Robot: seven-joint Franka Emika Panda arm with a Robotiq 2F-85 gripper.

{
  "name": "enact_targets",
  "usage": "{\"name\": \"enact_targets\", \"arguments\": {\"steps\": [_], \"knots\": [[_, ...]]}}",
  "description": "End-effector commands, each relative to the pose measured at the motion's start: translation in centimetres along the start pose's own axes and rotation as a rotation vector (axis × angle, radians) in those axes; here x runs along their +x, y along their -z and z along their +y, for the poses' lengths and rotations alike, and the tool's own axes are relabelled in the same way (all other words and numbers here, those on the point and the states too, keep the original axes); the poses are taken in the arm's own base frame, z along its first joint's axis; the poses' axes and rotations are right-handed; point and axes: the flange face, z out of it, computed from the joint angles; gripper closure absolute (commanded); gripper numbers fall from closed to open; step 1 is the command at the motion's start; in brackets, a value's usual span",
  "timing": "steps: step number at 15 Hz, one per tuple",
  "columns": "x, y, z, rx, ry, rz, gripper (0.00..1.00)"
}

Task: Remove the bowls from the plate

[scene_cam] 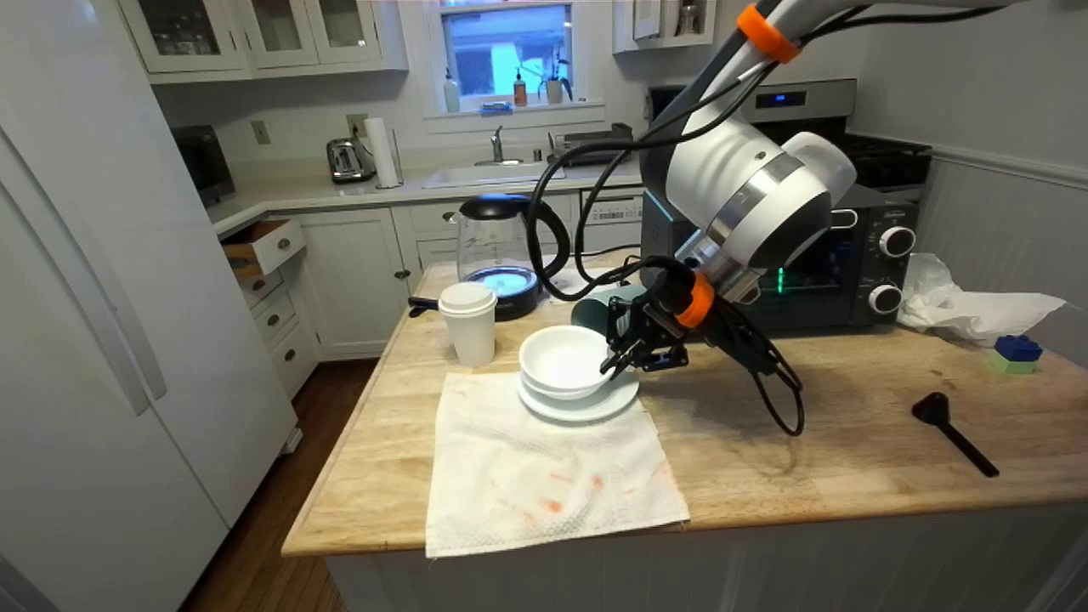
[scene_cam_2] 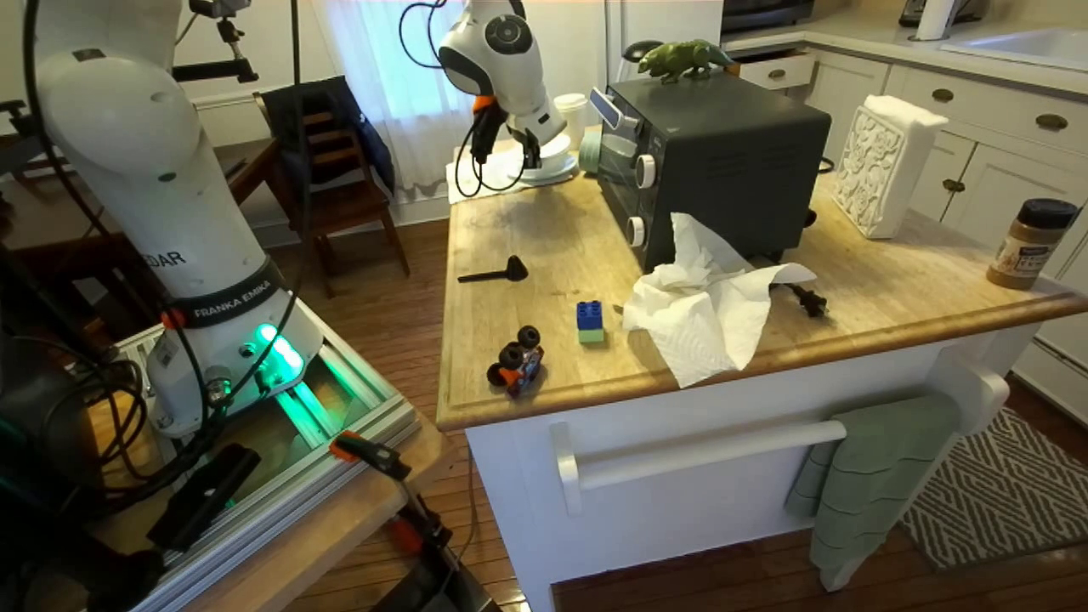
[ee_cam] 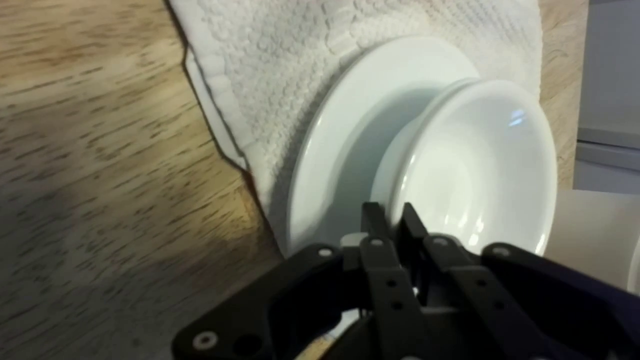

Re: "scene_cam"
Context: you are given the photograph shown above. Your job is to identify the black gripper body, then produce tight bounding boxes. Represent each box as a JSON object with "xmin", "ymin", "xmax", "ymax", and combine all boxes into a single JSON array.
[{"xmin": 632, "ymin": 266, "xmax": 722, "ymax": 346}]

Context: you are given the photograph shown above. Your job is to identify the white bowl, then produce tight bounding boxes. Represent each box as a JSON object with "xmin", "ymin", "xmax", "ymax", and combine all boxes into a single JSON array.
[{"xmin": 517, "ymin": 324, "xmax": 623, "ymax": 406}]

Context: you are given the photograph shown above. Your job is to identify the white stained cloth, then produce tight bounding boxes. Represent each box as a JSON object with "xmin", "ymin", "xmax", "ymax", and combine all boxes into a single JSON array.
[{"xmin": 420, "ymin": 369, "xmax": 694, "ymax": 560}]

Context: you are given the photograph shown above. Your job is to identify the white paper cup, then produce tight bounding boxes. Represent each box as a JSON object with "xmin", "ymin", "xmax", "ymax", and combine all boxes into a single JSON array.
[{"xmin": 435, "ymin": 280, "xmax": 504, "ymax": 367}]

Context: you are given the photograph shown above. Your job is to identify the glass electric kettle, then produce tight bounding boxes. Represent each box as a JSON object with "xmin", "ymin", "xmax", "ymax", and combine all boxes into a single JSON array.
[{"xmin": 452, "ymin": 190, "xmax": 575, "ymax": 324}]

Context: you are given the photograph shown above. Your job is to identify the dark dish rack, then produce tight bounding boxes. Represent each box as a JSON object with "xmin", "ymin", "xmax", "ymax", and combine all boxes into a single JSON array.
[{"xmin": 543, "ymin": 118, "xmax": 639, "ymax": 169}]

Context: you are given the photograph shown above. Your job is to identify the black toaster oven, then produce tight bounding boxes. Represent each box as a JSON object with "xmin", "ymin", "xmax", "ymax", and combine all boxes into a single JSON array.
[{"xmin": 639, "ymin": 180, "xmax": 921, "ymax": 340}]

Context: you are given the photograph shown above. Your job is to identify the white kitchen island base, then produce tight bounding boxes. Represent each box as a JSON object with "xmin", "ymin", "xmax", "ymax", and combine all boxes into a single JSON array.
[{"xmin": 322, "ymin": 495, "xmax": 1088, "ymax": 612}]

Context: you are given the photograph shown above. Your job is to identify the white kitchen sink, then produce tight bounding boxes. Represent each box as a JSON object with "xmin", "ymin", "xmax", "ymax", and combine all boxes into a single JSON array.
[{"xmin": 420, "ymin": 159, "xmax": 570, "ymax": 190}]

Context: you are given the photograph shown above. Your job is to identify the black and steel stove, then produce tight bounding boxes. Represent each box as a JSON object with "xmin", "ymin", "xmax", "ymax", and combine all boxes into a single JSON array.
[{"xmin": 645, "ymin": 74, "xmax": 934, "ymax": 195}]

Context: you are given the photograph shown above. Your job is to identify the black spatula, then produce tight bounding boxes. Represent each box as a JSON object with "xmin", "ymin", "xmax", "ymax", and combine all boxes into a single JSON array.
[{"xmin": 908, "ymin": 389, "xmax": 1004, "ymax": 481}]

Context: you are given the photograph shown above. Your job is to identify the white base cabinets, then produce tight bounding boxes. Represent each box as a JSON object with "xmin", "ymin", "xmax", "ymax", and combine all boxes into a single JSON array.
[{"xmin": 215, "ymin": 184, "xmax": 673, "ymax": 401}]

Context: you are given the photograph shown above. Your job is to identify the crumpled white paper towel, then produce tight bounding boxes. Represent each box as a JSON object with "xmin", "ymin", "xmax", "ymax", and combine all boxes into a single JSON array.
[{"xmin": 896, "ymin": 249, "xmax": 1068, "ymax": 346}]

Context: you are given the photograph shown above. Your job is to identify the kitchen window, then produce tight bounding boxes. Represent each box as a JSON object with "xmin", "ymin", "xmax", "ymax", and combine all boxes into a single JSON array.
[{"xmin": 424, "ymin": 0, "xmax": 590, "ymax": 116}]

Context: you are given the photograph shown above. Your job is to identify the white paper towel roll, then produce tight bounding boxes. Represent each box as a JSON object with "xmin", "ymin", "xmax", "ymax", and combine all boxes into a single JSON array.
[{"xmin": 358, "ymin": 111, "xmax": 405, "ymax": 190}]

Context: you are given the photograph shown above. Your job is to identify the silver toaster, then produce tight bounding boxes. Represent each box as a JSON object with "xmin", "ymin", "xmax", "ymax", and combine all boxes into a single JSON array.
[{"xmin": 322, "ymin": 134, "xmax": 381, "ymax": 188}]

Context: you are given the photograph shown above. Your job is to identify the blue and green sponge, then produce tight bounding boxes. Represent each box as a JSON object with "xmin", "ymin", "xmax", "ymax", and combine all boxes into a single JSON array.
[{"xmin": 984, "ymin": 331, "xmax": 1048, "ymax": 379}]

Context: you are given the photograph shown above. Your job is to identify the open wooden drawer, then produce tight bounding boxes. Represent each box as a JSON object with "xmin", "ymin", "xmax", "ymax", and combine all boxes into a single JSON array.
[{"xmin": 220, "ymin": 214, "xmax": 309, "ymax": 281}]

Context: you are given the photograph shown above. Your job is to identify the black countertop appliance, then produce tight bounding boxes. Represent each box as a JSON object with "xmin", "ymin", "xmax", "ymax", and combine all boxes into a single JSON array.
[{"xmin": 171, "ymin": 122, "xmax": 237, "ymax": 211}]

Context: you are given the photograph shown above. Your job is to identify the white refrigerator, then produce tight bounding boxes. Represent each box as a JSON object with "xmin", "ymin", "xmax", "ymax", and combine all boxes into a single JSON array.
[{"xmin": 0, "ymin": 0, "xmax": 298, "ymax": 612}]

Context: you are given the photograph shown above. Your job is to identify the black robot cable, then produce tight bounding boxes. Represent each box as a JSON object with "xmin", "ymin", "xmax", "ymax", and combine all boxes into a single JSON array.
[{"xmin": 528, "ymin": 0, "xmax": 1012, "ymax": 442}]

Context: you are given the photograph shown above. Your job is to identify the white open wall shelf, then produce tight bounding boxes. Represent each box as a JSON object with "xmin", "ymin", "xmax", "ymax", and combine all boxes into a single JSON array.
[{"xmin": 607, "ymin": 0, "xmax": 722, "ymax": 56}]

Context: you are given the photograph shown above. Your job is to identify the white glass-door wall cabinets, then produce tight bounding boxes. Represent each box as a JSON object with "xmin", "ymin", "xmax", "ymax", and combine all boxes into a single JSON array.
[{"xmin": 116, "ymin": 0, "xmax": 409, "ymax": 84}]

